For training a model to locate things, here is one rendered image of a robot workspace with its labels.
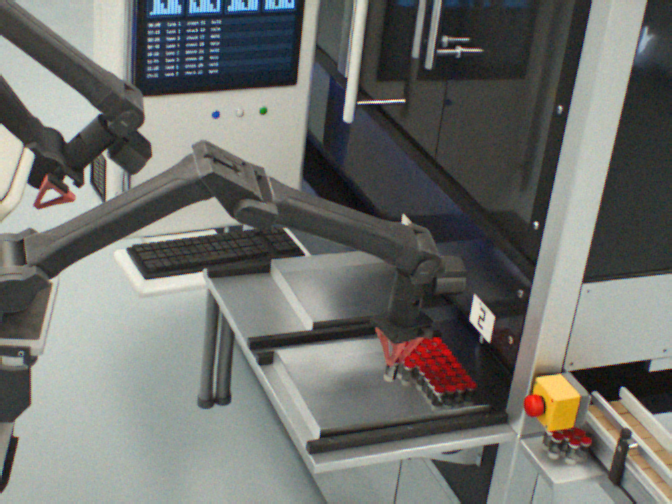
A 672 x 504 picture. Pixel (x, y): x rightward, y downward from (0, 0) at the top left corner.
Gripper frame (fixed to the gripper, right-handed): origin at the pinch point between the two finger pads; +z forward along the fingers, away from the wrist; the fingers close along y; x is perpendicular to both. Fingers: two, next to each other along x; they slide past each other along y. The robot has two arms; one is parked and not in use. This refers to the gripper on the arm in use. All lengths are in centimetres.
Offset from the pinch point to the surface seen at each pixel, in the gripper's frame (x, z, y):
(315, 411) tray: 4.6, 10.7, -13.0
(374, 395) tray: 3.4, 10.5, 0.0
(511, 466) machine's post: -19.7, 16.8, 16.4
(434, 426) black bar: -11.3, 8.3, 2.2
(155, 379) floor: 133, 102, 32
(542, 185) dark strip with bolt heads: -9.3, -37.6, 18.1
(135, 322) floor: 164, 103, 42
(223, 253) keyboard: 71, 18, 9
